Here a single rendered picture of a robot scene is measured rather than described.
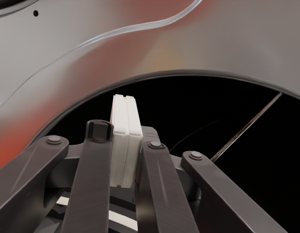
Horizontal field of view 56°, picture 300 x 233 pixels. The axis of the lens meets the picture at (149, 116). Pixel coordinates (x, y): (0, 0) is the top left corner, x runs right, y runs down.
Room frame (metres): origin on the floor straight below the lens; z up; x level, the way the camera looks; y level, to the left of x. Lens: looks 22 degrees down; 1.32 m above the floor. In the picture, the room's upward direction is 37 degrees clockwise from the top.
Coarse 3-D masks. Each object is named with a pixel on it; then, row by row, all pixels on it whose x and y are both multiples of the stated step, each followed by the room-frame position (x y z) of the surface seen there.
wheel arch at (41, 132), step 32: (96, 96) 0.46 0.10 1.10; (160, 96) 0.77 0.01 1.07; (192, 96) 0.76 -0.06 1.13; (224, 96) 0.75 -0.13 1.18; (256, 96) 0.75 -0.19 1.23; (288, 96) 0.74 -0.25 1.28; (64, 128) 0.56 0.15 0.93; (160, 128) 0.76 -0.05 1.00; (192, 128) 0.75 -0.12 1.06; (224, 128) 0.75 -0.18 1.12; (256, 128) 0.74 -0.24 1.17; (288, 128) 0.73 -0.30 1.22; (224, 160) 0.74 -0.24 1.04; (256, 160) 0.73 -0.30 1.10; (288, 160) 0.73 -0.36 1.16; (256, 192) 0.73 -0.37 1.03; (288, 192) 0.72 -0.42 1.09; (288, 224) 0.71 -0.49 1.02
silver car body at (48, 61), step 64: (0, 0) 0.53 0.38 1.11; (64, 0) 0.50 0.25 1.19; (128, 0) 0.48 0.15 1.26; (192, 0) 0.47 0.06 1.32; (256, 0) 0.44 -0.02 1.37; (0, 64) 0.50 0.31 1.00; (64, 64) 0.46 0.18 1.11; (128, 64) 0.45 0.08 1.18; (192, 64) 0.44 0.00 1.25; (256, 64) 0.44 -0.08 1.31; (0, 128) 0.47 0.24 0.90
